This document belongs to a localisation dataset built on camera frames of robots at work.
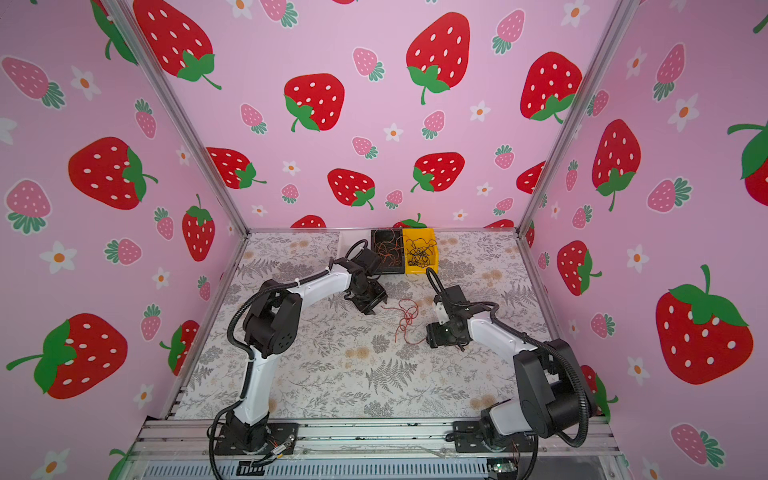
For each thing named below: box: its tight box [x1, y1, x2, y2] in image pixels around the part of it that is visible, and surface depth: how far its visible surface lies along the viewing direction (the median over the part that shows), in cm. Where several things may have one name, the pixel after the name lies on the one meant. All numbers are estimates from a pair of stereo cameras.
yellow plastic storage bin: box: [402, 228, 439, 274], surface depth 109 cm
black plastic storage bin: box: [371, 227, 404, 275], surface depth 113 cm
